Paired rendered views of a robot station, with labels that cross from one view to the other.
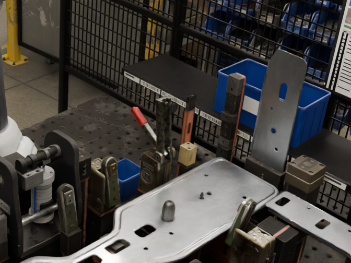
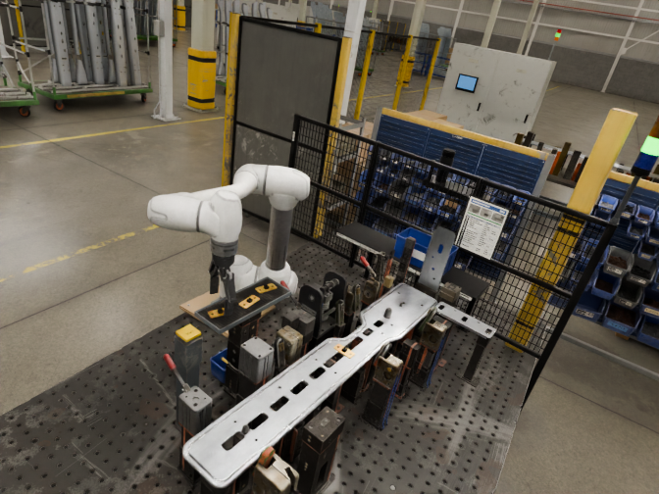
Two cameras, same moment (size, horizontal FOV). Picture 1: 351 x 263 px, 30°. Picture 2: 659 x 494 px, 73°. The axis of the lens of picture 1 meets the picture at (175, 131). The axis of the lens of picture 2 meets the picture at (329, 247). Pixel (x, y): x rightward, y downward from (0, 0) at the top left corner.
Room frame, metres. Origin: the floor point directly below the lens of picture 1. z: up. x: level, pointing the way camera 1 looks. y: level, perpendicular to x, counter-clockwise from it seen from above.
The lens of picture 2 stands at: (-0.34, 0.50, 2.18)
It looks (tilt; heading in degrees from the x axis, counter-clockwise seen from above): 28 degrees down; 353
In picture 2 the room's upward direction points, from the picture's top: 10 degrees clockwise
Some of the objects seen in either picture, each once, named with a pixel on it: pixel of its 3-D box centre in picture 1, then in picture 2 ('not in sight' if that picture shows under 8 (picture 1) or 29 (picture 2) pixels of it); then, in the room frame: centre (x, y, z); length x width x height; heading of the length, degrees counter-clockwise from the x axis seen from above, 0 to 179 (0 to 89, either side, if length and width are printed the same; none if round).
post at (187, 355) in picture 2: not in sight; (187, 383); (0.84, 0.78, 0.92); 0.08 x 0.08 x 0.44; 51
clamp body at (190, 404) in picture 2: not in sight; (194, 436); (0.66, 0.71, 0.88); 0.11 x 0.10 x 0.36; 51
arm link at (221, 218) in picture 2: not in sight; (222, 214); (0.96, 0.71, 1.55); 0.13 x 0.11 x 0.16; 90
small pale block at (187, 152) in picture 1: (181, 201); (381, 307); (1.51, -0.04, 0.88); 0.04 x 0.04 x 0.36; 51
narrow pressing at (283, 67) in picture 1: (277, 111); (435, 259); (1.56, -0.26, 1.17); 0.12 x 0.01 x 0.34; 51
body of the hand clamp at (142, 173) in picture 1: (151, 206); (367, 310); (1.47, 0.04, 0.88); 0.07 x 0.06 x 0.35; 51
